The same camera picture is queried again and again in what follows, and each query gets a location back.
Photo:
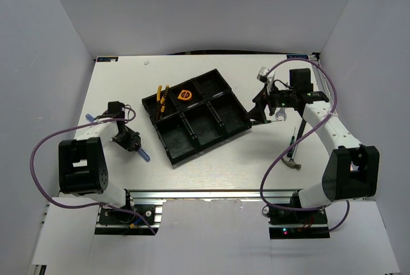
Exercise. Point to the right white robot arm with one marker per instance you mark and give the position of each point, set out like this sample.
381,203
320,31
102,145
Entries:
352,169

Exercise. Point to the yellow long-nose pliers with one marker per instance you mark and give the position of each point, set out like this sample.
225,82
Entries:
158,102

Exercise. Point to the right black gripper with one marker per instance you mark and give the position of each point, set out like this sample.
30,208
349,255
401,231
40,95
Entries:
257,113

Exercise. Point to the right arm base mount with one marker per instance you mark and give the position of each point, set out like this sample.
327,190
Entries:
289,225

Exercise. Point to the silver wrench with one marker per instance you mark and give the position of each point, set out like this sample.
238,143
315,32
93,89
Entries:
280,115

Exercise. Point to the blue handle screwdriver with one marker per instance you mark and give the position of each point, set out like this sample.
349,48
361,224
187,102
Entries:
143,154
89,118

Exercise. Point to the black six-compartment tray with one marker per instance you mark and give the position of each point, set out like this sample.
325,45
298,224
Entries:
188,128

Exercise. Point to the orange tape measure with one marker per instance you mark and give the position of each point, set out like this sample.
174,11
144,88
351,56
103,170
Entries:
185,95

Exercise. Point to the black handle claw hammer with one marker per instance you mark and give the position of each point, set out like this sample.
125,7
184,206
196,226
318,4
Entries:
290,162

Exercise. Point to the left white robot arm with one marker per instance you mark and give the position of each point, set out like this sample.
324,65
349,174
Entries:
82,165

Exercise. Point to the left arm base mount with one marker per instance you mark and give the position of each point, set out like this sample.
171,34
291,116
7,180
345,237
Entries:
115,223

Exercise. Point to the yellow black pliers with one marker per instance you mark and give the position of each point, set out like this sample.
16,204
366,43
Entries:
164,100

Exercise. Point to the green black precision screwdriver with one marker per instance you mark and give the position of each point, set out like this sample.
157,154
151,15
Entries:
256,123

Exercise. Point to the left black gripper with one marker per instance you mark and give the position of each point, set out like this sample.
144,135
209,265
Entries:
134,138

